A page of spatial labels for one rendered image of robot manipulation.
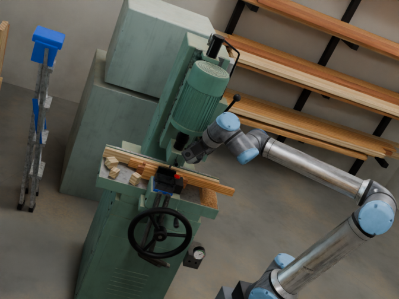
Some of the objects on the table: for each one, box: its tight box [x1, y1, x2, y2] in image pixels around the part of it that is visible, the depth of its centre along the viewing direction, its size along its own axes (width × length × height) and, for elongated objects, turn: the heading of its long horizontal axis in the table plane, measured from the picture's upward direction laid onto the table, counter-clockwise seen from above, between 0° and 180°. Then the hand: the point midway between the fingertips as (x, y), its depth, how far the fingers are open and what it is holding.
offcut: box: [129, 172, 141, 186], centre depth 234 cm, size 4×4×4 cm
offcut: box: [105, 157, 119, 169], centre depth 238 cm, size 4×4×4 cm
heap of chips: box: [199, 187, 218, 209], centre depth 247 cm, size 9×14×4 cm, turn 150°
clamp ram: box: [154, 166, 176, 177], centre depth 237 cm, size 9×8×9 cm
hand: (186, 161), depth 228 cm, fingers closed
